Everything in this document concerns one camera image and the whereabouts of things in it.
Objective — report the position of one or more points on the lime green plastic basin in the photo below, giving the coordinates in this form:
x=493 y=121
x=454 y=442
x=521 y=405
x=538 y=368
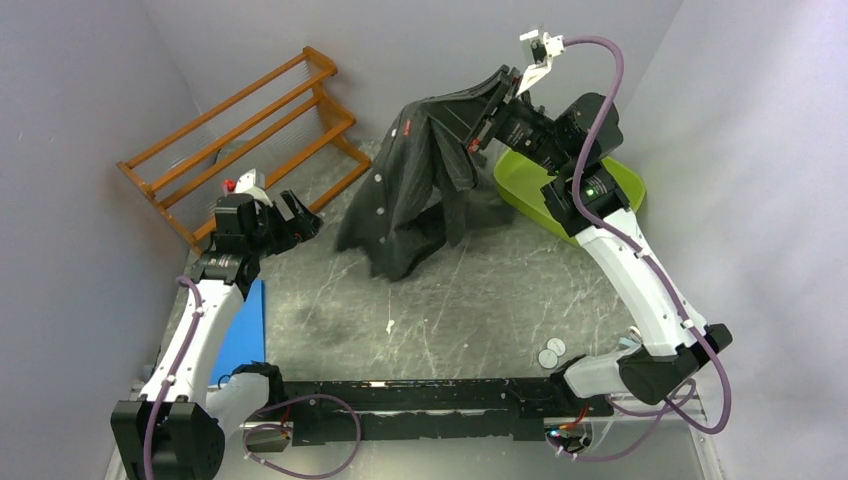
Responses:
x=519 y=182

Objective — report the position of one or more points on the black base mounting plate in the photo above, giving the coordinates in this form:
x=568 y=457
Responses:
x=522 y=408

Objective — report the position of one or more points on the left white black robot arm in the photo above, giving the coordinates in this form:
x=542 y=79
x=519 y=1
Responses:
x=177 y=428

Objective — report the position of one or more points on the blue flat mat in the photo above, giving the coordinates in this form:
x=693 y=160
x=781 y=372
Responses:
x=244 y=342

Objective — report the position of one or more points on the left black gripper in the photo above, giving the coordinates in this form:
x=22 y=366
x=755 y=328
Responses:
x=304 y=225

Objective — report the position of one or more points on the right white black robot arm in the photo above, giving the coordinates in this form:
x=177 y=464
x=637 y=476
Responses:
x=560 y=173

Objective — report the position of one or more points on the black pinstriped shirt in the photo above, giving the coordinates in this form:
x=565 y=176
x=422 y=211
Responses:
x=425 y=189

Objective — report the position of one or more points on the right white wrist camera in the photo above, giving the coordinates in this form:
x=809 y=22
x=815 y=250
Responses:
x=540 y=49

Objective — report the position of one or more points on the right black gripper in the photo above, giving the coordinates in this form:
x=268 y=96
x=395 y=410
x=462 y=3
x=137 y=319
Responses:
x=503 y=103

